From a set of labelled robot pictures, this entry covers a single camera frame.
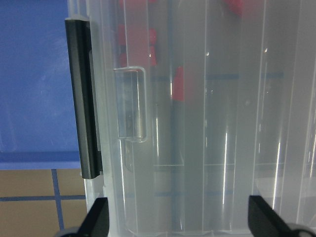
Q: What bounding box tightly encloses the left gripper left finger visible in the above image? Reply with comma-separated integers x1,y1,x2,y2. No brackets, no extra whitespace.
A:
76,197,109,237

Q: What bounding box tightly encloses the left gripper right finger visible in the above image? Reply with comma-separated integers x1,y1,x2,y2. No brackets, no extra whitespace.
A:
248,196,296,237

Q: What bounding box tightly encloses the clear plastic box lid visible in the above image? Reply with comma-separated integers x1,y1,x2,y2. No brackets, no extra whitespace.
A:
87,0,316,237

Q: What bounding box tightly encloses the red block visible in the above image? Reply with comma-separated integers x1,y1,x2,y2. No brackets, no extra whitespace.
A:
117,24,158,46
172,66,184,102
223,0,245,18
119,46,158,67
118,0,157,7

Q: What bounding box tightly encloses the blue plastic tray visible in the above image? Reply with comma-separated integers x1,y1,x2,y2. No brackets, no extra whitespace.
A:
0,0,80,170

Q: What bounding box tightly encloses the clear plastic storage box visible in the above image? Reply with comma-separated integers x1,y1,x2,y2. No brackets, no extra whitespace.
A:
65,0,110,237

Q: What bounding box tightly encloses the black box latch handle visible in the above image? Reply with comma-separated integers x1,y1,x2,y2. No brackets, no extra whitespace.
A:
65,19,103,179

